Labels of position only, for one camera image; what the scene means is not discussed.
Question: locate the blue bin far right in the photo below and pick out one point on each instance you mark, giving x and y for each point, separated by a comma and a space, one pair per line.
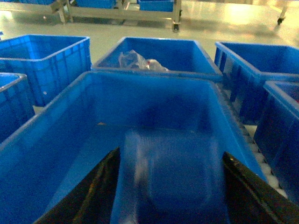
247, 66

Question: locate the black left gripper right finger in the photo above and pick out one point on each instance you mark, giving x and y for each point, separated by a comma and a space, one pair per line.
251, 200

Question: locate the blue target bin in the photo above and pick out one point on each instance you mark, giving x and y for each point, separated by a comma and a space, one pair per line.
49, 155

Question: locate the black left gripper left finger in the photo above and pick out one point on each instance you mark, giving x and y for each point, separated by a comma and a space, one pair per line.
91, 201

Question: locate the blue block part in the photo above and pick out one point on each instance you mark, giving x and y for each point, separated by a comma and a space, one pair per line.
170, 177

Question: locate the blue bin far left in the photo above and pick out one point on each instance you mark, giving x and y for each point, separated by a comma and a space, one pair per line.
51, 62

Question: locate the clear plastic bag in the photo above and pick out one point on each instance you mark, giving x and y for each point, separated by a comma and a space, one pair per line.
133, 60

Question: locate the blue bin with red parts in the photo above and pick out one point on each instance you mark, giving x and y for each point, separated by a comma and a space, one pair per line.
277, 134

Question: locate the blue bin with plastic bag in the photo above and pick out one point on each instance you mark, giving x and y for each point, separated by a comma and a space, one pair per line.
184, 58

